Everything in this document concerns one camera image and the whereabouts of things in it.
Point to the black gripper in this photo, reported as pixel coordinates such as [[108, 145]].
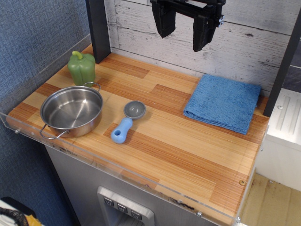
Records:
[[206, 18]]

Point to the blue and grey toy spoon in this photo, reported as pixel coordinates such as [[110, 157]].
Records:
[[133, 110]]

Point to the blue folded cloth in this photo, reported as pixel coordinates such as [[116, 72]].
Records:
[[224, 103]]

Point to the green toy bell pepper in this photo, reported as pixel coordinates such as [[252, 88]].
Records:
[[82, 68]]

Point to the stainless steel pot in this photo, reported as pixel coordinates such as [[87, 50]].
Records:
[[72, 111]]

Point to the white toy sink unit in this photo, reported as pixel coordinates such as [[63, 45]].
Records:
[[280, 156]]

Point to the clear acrylic table guard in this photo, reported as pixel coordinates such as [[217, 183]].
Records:
[[198, 167]]

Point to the silver toy fridge dispenser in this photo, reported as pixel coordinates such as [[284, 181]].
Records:
[[121, 211]]

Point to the yellow black object corner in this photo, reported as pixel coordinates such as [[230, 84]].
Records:
[[14, 213]]

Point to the black vertical post left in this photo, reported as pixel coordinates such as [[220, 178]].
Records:
[[98, 29]]

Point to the black vertical post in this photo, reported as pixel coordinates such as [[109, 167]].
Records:
[[284, 66], [98, 29]]

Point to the black vertical post right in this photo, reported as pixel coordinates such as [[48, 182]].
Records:
[[284, 66]]

